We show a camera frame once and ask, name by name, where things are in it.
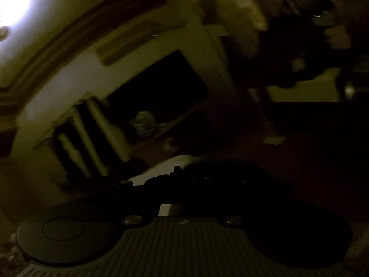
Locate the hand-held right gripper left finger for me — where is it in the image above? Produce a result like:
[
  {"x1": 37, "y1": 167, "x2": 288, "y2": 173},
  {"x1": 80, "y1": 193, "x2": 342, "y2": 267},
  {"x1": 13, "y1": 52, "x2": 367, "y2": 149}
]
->
[{"x1": 75, "y1": 166, "x2": 188, "y2": 223}]

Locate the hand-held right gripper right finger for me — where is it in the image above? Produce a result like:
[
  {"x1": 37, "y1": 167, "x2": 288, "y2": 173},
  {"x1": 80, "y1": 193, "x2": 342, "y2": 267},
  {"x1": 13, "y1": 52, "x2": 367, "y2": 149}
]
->
[{"x1": 186, "y1": 162, "x2": 279, "y2": 223}]

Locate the row of hanging clothes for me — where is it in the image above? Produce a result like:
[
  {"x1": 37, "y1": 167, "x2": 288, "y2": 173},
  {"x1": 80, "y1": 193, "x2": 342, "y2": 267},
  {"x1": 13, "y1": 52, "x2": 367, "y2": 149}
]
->
[{"x1": 36, "y1": 96, "x2": 130, "y2": 181}]

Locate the shiny wrapped bundle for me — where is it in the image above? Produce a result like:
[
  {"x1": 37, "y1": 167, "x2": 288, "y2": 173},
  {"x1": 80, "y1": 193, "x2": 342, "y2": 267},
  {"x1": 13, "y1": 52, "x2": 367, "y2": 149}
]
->
[{"x1": 128, "y1": 111, "x2": 158, "y2": 139}]

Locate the dark open cabinet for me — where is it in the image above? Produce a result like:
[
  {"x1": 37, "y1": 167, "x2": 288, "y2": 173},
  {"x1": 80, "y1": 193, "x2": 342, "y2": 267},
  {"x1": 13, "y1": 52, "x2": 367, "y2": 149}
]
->
[{"x1": 107, "y1": 50, "x2": 209, "y2": 145}]

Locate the round ceiling light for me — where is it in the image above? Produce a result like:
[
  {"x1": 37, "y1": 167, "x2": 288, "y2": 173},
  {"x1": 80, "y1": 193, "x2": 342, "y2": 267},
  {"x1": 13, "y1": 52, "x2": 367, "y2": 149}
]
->
[{"x1": 0, "y1": 0, "x2": 32, "y2": 27}]

